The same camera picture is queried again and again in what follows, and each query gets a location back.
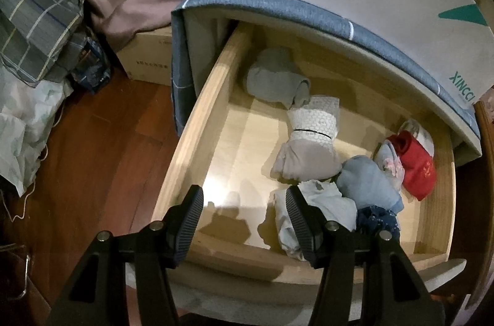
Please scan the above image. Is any white grey underwear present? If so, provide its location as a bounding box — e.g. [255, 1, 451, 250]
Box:
[397, 119, 435, 157]

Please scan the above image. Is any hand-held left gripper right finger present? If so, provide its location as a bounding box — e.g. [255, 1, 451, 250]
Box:
[285, 187, 444, 326]

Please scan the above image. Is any wooden drawer with grey front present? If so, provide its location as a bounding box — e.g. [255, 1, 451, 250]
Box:
[150, 21, 467, 326]

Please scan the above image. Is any grey nightstand cabinet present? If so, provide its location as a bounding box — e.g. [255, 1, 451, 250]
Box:
[183, 7, 483, 166]

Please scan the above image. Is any blue packet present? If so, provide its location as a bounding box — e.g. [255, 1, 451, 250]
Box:
[71, 36, 111, 95]

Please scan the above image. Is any light blue underwear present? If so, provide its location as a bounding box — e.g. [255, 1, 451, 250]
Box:
[335, 155, 404, 213]

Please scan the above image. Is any grey plaid cloth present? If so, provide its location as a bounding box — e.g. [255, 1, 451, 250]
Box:
[0, 0, 87, 83]

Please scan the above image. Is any white cable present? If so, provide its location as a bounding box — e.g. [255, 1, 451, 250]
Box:
[0, 106, 64, 222]

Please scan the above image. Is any red underwear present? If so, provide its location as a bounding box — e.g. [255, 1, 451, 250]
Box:
[387, 130, 437, 201]

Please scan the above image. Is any brown cardboard box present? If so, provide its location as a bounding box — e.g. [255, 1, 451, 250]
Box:
[116, 23, 174, 87]

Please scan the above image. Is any grey ribbed underwear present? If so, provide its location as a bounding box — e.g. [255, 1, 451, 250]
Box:
[246, 47, 311, 108]

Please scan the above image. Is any beige underwear with lace band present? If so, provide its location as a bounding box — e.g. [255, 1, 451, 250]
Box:
[271, 95, 343, 185]

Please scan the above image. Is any pale white underwear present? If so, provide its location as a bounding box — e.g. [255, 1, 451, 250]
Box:
[270, 179, 358, 262]

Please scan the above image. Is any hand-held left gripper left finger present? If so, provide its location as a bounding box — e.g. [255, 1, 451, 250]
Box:
[46, 185, 204, 326]

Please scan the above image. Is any dark blue dotted underwear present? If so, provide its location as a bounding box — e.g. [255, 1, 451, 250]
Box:
[355, 206, 400, 234]

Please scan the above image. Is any white plastic bag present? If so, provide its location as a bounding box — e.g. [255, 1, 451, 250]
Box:
[0, 77, 74, 197]

